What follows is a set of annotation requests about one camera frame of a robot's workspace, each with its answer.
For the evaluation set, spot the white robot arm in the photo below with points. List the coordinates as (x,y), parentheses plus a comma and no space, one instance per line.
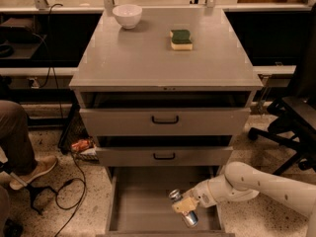
(238,182)

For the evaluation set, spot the redbull can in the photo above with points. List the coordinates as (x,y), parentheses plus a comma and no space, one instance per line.
(190,218)

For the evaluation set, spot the black office chair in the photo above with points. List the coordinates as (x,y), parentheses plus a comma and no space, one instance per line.
(295,123)

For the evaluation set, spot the grey drawer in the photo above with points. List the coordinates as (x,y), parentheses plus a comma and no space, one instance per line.
(135,151)
(129,113)
(140,204)

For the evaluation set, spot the grey top drawer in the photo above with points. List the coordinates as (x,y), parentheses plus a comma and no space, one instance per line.
(129,113)

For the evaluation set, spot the person leg brown trousers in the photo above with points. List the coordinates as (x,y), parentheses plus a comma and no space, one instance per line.
(14,138)

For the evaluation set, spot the grey middle drawer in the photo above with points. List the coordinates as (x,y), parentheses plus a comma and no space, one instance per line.
(135,151)

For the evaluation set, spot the black top drawer handle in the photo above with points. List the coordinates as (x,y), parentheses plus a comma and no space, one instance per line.
(173,120)

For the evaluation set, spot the tan shoe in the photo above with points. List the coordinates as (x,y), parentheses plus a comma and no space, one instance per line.
(34,171)

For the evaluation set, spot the grey bottom drawer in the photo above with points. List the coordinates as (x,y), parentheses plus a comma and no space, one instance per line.
(140,204)

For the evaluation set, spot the green yellow sponge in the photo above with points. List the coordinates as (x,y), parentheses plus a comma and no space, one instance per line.
(181,40)

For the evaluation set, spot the black drawer handle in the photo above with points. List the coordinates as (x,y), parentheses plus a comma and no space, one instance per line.
(173,120)
(164,157)

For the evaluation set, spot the orange snack packet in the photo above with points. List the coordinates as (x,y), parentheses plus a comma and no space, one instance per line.
(81,145)

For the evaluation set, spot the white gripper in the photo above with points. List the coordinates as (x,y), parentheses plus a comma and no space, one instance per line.
(201,194)

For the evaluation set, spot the black wire basket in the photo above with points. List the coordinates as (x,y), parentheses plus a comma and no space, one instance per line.
(74,131)

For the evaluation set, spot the black middle drawer handle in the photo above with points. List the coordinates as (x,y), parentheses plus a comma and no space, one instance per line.
(164,157)

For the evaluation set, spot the white bowl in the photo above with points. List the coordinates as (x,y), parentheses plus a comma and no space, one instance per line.
(127,15)

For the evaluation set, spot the grey drawer cabinet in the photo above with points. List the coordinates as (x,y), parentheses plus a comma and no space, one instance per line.
(142,60)

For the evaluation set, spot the black stand foot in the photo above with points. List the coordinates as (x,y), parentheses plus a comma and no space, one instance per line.
(33,191)

